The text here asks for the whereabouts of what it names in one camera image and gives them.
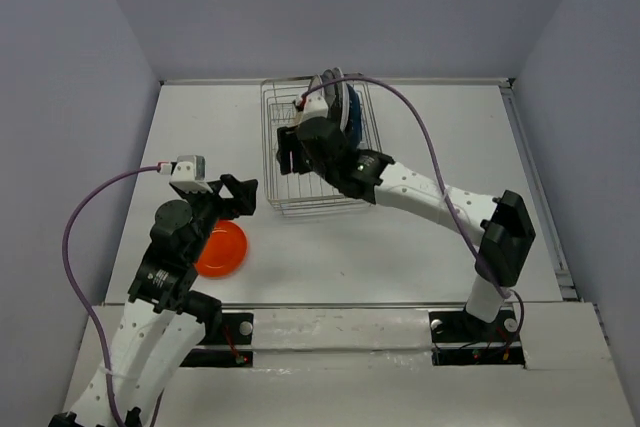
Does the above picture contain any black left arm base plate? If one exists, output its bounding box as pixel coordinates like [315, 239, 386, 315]
[181, 311, 254, 368]

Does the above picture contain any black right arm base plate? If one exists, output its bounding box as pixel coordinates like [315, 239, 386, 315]
[429, 309, 525, 367]

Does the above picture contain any teal plate with white blossoms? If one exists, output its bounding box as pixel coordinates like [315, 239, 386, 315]
[321, 69, 343, 124]

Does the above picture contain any purple cable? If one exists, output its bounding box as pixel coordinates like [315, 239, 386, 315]
[62, 164, 174, 426]
[302, 76, 524, 348]

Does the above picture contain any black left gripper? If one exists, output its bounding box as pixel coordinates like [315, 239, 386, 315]
[179, 173, 259, 261]

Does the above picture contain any white plate with orange sunburst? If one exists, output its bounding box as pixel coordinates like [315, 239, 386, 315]
[307, 74, 326, 101]

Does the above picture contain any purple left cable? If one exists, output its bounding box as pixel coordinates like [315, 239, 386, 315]
[62, 164, 174, 426]

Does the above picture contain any dark blue leaf-shaped plate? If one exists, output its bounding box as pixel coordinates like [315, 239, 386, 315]
[345, 85, 362, 149]

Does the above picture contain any silver wire dish rack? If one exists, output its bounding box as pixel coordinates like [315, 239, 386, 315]
[261, 72, 381, 216]

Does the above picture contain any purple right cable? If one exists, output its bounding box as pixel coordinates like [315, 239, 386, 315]
[302, 76, 524, 348]

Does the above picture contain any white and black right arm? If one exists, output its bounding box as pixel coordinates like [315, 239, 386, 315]
[276, 117, 536, 339]

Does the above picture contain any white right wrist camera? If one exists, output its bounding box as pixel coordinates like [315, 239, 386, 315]
[293, 92, 329, 125]

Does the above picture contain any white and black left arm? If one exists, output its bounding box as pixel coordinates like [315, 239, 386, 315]
[50, 163, 258, 426]

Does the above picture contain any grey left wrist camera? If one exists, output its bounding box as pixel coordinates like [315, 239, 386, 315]
[157, 155, 212, 194]

